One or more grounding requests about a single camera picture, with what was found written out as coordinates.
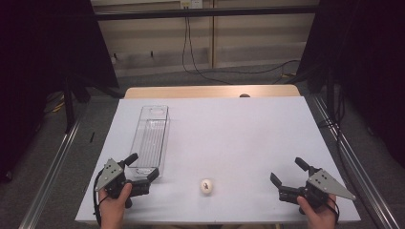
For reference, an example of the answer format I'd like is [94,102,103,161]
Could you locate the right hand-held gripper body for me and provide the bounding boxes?
[278,165,357,215]

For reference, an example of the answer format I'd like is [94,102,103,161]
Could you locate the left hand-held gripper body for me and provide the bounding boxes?
[95,157,151,209]

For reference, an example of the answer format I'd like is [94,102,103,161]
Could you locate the clear plastic egg container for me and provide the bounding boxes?
[128,105,171,179]

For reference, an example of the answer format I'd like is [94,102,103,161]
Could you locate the white egg with dark mark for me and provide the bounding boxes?
[200,178,214,197]

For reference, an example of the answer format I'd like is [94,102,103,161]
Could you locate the person's left hand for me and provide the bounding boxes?
[98,182,133,223]

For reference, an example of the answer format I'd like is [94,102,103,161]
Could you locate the person's right hand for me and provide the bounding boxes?
[296,194,338,229]

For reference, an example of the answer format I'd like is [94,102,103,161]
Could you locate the black metal stand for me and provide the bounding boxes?
[62,74,92,135]

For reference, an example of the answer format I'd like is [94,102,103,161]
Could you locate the light wooden table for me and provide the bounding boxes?
[123,84,302,99]

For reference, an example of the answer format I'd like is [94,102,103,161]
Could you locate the black curtain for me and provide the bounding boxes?
[0,0,120,184]
[297,0,405,168]

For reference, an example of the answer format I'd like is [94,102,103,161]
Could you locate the black horizontal bar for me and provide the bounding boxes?
[95,5,319,22]

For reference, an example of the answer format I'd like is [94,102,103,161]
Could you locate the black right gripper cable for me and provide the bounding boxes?
[326,195,340,225]

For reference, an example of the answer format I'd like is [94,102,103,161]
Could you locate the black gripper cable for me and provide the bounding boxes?
[326,195,340,225]
[92,168,109,227]

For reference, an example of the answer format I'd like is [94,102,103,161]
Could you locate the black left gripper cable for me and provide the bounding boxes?
[92,168,109,227]

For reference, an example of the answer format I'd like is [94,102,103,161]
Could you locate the metal floor rail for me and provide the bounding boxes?
[18,104,89,229]
[309,94,402,229]

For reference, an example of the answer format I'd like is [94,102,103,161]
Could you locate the black cable along rail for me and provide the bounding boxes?
[318,85,361,198]

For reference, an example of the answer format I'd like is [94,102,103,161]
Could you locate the yellow cable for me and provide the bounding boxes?
[47,94,66,114]

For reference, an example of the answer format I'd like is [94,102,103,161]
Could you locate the black floor cable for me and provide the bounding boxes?
[182,59,302,77]

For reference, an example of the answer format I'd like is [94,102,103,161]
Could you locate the black hanging wall cables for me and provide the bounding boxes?
[181,16,235,86]

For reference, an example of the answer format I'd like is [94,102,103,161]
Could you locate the white wall socket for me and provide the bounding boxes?
[180,0,203,10]

